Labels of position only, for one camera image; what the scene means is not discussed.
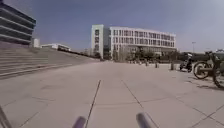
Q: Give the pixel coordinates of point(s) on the grey paved plaza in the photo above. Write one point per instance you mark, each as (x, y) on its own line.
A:
(110, 96)

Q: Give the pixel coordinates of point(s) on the short bollard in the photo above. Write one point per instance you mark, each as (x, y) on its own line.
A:
(156, 64)
(172, 65)
(146, 63)

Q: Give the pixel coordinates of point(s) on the row of trees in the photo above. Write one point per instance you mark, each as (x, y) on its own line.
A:
(146, 54)

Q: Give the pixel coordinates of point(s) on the white multi-storey building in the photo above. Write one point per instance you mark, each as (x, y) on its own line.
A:
(140, 38)

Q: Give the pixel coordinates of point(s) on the low white building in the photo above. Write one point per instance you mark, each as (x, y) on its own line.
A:
(55, 46)

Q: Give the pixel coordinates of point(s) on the robot's own part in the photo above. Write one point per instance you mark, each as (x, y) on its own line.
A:
(79, 122)
(144, 121)

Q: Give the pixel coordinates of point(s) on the dark scooter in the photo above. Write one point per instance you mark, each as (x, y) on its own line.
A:
(186, 64)

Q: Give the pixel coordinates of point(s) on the lamp pole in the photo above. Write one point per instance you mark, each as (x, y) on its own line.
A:
(193, 48)

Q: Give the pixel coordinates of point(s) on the wide stone steps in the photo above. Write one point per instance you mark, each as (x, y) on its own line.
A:
(20, 61)

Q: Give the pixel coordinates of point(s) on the grey banded building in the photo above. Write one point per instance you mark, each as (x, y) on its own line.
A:
(15, 25)

